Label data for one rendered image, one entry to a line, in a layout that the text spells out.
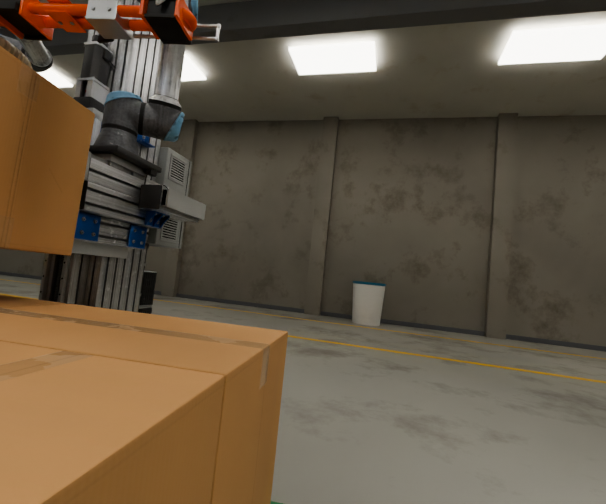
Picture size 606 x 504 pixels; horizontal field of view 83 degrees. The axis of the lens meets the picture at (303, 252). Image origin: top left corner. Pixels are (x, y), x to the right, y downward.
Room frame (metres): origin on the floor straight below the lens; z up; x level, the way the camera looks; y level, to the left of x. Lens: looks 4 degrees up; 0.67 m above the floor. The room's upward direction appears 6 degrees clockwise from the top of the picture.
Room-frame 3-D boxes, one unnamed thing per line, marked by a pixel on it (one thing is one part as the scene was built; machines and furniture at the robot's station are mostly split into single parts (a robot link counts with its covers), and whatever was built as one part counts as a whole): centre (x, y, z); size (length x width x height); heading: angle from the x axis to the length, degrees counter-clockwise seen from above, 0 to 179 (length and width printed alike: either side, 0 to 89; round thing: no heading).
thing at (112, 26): (0.72, 0.47, 1.19); 0.07 x 0.07 x 0.04; 84
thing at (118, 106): (1.22, 0.70, 1.20); 0.13 x 0.12 x 0.14; 112
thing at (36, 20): (0.74, 0.69, 1.20); 0.10 x 0.08 x 0.06; 174
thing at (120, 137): (1.22, 0.71, 1.09); 0.15 x 0.15 x 0.10
